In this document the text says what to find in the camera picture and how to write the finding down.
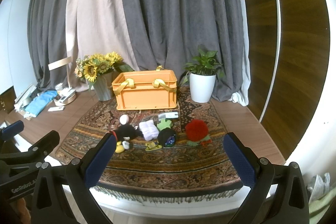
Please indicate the white ribbed plant pot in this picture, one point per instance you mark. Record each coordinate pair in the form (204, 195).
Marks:
(201, 87)

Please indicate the blue cloth bag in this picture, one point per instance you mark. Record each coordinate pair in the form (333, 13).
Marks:
(39, 103)

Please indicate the beige curtain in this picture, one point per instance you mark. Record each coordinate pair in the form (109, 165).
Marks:
(96, 26)

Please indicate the small yellow-green toy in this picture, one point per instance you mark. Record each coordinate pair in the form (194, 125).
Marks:
(152, 146)

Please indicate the dark grey curtain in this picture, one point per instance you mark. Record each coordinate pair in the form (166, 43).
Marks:
(164, 33)

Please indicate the light green towel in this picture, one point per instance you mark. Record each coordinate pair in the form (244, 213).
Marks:
(318, 208)

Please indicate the white crumpled cloth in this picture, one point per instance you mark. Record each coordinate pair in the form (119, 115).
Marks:
(318, 187)

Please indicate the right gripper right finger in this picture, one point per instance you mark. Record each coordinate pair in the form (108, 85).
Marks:
(290, 202)

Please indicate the sunflower bouquet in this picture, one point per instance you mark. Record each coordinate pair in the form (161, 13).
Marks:
(91, 67)

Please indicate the black sequin pouch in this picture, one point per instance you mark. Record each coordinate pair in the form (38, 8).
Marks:
(167, 137)

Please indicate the green plush toy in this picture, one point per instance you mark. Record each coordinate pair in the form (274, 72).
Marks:
(164, 123)

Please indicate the red fluffy strawberry plush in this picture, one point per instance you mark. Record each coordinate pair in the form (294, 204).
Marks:
(197, 133)

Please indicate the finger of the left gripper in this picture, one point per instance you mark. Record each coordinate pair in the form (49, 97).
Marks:
(10, 131)
(38, 151)

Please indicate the patterned oriental rug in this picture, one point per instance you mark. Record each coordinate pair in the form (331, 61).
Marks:
(169, 174)

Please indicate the orange plastic storage crate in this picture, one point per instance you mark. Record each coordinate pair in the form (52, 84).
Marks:
(146, 90)

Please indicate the ribbed grey-green vase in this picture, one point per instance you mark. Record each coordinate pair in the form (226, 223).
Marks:
(102, 87)

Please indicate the green potted plant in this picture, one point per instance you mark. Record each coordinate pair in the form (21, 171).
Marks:
(204, 64)

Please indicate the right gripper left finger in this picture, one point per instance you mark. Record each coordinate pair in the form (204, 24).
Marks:
(50, 204)

